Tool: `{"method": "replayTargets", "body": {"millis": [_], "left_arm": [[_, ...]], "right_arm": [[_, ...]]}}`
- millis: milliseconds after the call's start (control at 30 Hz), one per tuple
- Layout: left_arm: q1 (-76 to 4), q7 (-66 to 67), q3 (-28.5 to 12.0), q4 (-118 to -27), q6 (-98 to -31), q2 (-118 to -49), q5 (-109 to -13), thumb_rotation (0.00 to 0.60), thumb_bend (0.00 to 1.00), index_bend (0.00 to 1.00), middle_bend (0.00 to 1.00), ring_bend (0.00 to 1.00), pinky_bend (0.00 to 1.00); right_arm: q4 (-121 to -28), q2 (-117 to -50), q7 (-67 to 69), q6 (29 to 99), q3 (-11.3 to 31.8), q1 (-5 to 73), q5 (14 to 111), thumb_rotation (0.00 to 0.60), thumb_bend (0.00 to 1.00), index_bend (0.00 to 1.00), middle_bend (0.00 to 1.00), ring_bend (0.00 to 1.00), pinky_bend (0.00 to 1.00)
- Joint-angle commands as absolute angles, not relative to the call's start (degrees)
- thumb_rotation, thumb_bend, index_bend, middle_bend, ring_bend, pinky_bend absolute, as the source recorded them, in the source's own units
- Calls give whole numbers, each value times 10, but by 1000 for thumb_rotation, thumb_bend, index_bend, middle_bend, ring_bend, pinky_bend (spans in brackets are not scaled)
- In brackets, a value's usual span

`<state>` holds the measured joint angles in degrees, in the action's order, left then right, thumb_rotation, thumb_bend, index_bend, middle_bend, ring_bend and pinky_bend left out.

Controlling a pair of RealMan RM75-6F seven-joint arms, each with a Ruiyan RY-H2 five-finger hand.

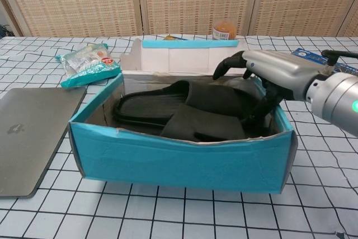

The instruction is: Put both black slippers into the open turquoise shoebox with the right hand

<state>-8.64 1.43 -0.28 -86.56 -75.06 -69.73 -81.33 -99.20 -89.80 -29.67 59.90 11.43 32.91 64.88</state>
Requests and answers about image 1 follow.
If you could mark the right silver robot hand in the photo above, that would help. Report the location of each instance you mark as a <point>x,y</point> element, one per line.
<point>282,71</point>

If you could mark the black rubber slipper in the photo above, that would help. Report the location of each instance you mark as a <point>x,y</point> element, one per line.
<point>204,121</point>
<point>148,107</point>

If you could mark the grey closed laptop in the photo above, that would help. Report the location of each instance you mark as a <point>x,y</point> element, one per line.
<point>30,132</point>

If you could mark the teal cardboard shoe box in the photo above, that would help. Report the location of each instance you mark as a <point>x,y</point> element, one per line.
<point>181,163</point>

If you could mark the beige woven folding screen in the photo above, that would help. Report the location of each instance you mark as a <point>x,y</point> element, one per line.
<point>84,1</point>

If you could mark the blue snack package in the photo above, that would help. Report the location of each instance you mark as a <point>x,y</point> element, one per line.
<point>310,55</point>

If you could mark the orange clear plastic jar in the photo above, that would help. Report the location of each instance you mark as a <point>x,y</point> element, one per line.
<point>223,30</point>

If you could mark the orange brown snack packet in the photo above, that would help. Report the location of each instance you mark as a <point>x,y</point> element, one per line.
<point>170,37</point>

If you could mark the white black checkered tablecloth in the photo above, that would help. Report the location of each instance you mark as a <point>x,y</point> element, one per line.
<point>167,216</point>

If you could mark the teal snack bag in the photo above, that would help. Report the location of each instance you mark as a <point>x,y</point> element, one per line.
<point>89,65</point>

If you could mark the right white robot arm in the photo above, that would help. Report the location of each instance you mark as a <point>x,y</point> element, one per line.
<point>335,96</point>

